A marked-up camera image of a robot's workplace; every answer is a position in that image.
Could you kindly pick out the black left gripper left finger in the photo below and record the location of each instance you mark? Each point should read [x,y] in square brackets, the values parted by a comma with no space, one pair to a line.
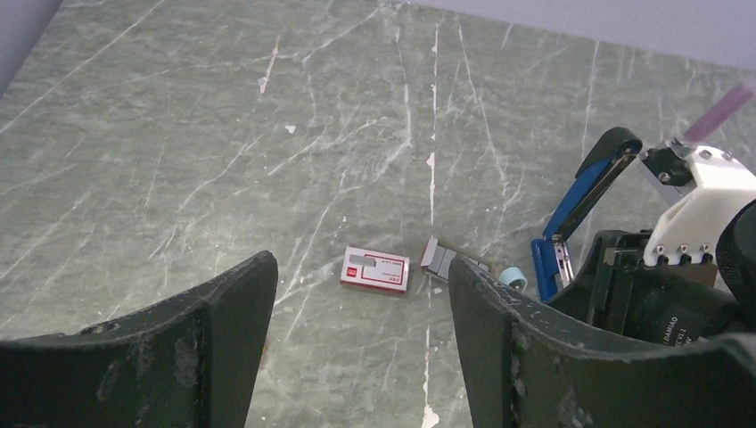
[190,360]

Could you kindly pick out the cardboard staple tray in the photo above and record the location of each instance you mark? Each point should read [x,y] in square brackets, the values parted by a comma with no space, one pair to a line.
[439,253]

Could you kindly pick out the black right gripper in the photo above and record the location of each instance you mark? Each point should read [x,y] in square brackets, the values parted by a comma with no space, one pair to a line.
[665,304]

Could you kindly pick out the red white staple box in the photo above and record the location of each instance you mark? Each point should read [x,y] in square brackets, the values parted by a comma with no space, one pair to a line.
[375,270]

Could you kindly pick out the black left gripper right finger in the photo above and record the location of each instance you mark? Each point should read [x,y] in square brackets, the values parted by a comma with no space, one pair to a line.
[528,365]

